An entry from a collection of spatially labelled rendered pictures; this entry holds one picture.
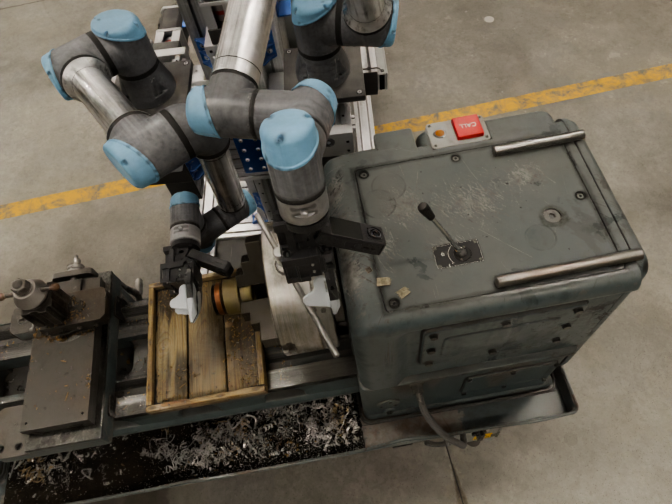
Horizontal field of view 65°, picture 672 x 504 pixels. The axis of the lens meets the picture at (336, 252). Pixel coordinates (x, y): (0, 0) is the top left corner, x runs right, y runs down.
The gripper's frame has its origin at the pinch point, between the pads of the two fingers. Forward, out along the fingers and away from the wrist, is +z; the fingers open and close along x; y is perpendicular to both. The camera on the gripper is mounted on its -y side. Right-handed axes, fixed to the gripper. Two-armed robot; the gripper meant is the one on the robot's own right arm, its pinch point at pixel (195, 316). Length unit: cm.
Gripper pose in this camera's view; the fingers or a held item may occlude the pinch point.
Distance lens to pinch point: 128.4
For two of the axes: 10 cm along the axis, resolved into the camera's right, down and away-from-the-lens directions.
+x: -0.9, -5.0, -8.6
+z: 1.6, 8.5, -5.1
